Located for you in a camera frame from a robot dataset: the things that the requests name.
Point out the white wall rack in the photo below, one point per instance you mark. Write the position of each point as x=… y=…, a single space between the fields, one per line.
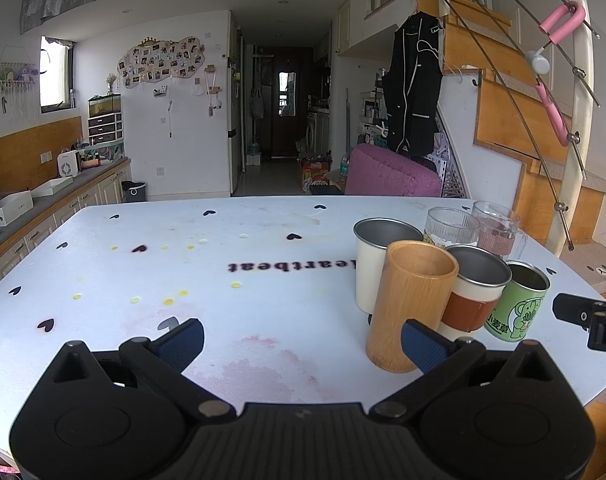
x=13 y=80

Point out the purple armchair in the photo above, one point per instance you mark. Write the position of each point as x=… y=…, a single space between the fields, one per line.
x=393 y=172

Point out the colourful cardboard box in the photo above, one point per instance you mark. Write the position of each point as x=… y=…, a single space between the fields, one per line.
x=317 y=172

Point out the cloud shaped photo board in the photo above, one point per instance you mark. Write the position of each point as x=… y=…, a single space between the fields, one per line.
x=160 y=60

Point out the white pegboard panel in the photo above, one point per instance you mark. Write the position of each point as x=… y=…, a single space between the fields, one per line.
x=448 y=170

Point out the bear face rug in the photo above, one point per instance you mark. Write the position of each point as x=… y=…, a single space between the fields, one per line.
x=595 y=270

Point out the bamboo cup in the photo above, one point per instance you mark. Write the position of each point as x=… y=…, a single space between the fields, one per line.
x=408 y=300

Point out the white stair railing post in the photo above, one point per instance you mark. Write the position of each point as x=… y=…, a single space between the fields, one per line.
x=580 y=100

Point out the green cartoon print cup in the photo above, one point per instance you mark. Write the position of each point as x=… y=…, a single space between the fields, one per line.
x=520 y=315

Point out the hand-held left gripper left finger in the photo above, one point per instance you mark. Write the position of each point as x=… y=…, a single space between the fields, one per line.
x=182 y=345

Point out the clear drawer organiser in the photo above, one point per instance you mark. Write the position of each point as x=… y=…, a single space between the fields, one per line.
x=104 y=129

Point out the wooden staircase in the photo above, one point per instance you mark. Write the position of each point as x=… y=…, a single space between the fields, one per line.
x=503 y=105

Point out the window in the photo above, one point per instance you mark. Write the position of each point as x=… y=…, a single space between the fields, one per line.
x=53 y=75

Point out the brown sleeve metal cup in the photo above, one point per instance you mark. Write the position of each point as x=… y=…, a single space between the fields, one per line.
x=475 y=305

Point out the black trash bin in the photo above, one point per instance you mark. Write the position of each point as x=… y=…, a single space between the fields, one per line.
x=134 y=192

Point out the ribbed clear glass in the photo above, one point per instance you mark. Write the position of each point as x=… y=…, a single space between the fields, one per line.
x=448 y=230

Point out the white cardboard box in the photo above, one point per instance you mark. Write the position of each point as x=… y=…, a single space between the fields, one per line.
x=13 y=207

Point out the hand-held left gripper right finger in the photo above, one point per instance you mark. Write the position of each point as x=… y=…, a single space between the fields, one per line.
x=424 y=346

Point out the pink sleeve glass mug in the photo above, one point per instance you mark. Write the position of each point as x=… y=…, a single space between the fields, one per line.
x=498 y=242

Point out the glass fish tank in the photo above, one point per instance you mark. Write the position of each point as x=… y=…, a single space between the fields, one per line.
x=104 y=105

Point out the heart print table cover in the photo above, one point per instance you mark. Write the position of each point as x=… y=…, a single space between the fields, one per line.
x=263 y=310

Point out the dark wooden door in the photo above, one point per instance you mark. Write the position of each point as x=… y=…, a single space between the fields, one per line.
x=303 y=110

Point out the kitchen counter cabinets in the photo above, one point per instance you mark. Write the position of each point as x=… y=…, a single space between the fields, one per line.
x=73 y=205

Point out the pink thigh exerciser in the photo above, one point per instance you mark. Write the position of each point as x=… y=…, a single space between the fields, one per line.
x=553 y=110

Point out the washing machine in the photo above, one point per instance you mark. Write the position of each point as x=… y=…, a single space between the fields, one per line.
x=315 y=132

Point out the flat white box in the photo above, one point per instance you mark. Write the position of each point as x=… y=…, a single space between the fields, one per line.
x=53 y=187

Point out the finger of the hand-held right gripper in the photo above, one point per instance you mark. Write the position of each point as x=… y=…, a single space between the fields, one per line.
x=575 y=310

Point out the white metal cup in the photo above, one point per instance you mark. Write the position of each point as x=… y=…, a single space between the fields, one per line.
x=370 y=270

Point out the plastic water bottle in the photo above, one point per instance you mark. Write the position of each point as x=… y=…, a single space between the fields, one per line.
x=344 y=165

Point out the black hanging jacket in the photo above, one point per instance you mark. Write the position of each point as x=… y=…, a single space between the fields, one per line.
x=413 y=85

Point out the small white appliance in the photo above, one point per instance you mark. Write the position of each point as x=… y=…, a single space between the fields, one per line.
x=69 y=163

